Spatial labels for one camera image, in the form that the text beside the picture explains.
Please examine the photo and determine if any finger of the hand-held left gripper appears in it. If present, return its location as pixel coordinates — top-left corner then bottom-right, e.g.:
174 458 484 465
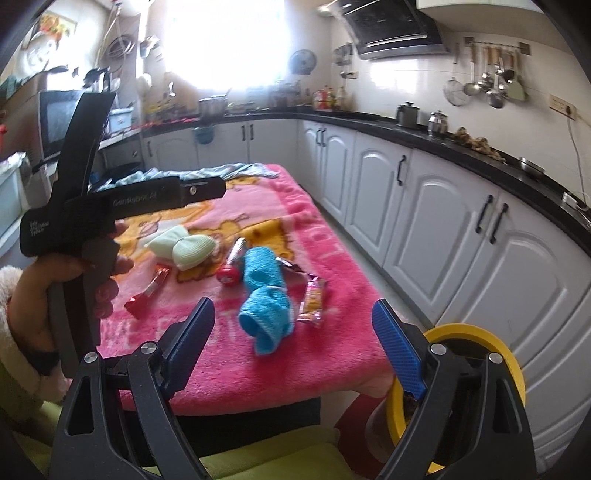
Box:
178 178 227 204

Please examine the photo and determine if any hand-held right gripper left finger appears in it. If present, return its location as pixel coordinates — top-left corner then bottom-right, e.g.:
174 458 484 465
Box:
50 296 216 480

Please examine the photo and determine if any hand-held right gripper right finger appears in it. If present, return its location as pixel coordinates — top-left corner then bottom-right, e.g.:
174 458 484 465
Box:
372 299 539 480

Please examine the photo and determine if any yellow rimmed waste bin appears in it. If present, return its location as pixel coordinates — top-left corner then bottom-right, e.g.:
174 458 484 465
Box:
367 323 526 478

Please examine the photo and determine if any person's left hand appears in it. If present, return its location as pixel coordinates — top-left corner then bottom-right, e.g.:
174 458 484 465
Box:
9 222 135 357

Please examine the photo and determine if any light blue cloth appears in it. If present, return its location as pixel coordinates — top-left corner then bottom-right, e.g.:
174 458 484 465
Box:
90 161 279 193

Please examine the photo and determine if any light green sock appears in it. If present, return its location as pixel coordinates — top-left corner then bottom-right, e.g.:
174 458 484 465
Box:
173 234 218 272
147 226 190 255

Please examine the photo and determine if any silver pink wrapper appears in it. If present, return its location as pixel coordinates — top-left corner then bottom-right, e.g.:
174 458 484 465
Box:
228 237 248 269

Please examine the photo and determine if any pink printed blanket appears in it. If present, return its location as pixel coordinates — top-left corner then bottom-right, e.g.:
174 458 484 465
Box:
92 164 393 416

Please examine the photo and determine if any red candy wrapper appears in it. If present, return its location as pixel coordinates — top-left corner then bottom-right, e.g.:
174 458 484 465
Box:
124 265 172 319

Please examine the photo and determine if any large steel stockpot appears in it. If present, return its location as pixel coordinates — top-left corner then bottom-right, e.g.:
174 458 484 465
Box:
198 95 228 120

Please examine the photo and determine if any orange snack wrapper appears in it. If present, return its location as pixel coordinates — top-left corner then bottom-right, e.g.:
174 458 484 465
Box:
297 277 329 329

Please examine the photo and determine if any black microwave oven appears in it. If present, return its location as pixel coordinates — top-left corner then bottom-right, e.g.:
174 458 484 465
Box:
38 90 86 158

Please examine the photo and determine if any pale blue plastic box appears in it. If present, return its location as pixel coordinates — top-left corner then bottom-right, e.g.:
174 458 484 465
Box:
108 107 136 135

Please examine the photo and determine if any blue sock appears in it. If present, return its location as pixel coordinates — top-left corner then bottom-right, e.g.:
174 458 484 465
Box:
237 247 296 356

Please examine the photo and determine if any shiny foil wrapper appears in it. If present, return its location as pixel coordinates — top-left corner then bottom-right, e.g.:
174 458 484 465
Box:
276 257 320 280

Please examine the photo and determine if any yellow-green cloth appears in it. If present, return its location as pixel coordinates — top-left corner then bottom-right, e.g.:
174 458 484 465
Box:
198 427 385 480

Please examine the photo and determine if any bright window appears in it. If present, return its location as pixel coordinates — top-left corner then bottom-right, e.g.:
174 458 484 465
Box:
161 0 297 91

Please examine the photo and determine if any row of condiment bottles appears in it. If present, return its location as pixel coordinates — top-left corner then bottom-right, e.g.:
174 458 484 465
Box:
314 85 350 111

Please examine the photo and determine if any black countertop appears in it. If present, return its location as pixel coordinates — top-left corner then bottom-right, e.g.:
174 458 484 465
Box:
99 108 591 245

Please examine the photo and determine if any steel pot on counter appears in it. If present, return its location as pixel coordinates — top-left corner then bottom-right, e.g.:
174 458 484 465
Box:
396 102 420 129

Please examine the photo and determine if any pile of ginger roots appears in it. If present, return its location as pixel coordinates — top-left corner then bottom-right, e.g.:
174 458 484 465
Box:
452 127 504 160

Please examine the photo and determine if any steel bowl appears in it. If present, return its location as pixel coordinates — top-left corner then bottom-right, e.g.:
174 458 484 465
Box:
517 156 546 179

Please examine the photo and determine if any steel lidded pot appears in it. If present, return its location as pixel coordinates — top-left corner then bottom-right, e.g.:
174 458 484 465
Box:
427 110 449 140

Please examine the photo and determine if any black range hood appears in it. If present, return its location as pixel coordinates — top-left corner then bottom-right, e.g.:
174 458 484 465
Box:
335 0 453 61

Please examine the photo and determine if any steel ladle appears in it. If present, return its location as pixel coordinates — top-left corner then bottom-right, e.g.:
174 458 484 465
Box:
485 46 507 110
464 46 482 97

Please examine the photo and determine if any pale hanging scoop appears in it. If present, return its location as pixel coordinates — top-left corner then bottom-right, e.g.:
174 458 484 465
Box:
505 51 527 103

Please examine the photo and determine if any small wall fan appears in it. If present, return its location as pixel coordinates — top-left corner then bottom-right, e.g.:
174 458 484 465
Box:
288 49 318 77

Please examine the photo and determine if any coiled hose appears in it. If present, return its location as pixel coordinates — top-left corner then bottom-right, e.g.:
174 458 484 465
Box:
107 34 139 60

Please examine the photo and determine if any wall poster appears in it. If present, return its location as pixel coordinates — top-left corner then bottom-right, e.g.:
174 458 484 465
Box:
21 11 77 70

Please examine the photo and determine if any small wall rack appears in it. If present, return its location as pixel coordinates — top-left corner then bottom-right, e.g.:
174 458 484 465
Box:
335 44 359 82

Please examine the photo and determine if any white power cable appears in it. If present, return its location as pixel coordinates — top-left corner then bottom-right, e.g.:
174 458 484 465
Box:
570 115 584 199

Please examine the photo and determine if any wire mesh strainer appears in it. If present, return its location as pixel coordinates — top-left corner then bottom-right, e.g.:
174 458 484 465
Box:
443 44 465 108

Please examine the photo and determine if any wall power socket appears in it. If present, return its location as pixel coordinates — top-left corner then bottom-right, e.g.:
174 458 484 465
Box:
549 95 578 116

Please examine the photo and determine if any utensil hanging rail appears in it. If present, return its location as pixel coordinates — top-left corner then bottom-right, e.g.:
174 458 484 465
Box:
464 39 532 56

